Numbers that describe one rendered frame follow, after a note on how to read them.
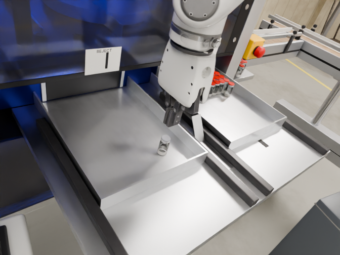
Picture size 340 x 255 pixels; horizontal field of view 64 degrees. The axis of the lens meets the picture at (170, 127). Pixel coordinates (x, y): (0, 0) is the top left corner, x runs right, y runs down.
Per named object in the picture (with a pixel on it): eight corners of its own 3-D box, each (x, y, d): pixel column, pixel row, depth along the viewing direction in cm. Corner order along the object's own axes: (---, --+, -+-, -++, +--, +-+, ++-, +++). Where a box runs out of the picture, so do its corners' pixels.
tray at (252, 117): (149, 82, 86) (151, 72, 83) (206, 71, 101) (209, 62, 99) (226, 152, 67) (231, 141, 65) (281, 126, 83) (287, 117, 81)
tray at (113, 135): (34, 103, 66) (33, 91, 63) (127, 86, 81) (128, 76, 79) (99, 211, 47) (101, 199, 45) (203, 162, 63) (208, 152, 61)
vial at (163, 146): (155, 150, 62) (159, 136, 59) (163, 147, 63) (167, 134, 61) (160, 157, 61) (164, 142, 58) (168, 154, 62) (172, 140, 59)
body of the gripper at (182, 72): (229, 49, 45) (210, 104, 52) (190, 26, 51) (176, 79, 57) (198, 53, 41) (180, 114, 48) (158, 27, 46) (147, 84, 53)
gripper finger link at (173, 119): (195, 104, 52) (186, 131, 56) (184, 95, 54) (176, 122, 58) (182, 108, 50) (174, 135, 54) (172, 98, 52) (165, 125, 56)
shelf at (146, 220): (12, 115, 64) (10, 108, 63) (213, 74, 105) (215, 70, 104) (112, 310, 38) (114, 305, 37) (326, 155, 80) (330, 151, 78)
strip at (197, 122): (185, 134, 69) (191, 116, 66) (193, 131, 71) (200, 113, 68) (224, 172, 62) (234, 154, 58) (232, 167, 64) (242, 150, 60)
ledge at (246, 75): (207, 66, 109) (208, 61, 108) (227, 62, 117) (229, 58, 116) (231, 84, 102) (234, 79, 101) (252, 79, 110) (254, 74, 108)
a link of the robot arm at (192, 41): (234, 36, 44) (227, 53, 46) (198, 16, 49) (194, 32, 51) (197, 39, 39) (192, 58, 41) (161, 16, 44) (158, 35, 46)
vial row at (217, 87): (182, 99, 82) (185, 86, 79) (221, 89, 92) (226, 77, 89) (186, 103, 80) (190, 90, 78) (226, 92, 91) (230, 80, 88)
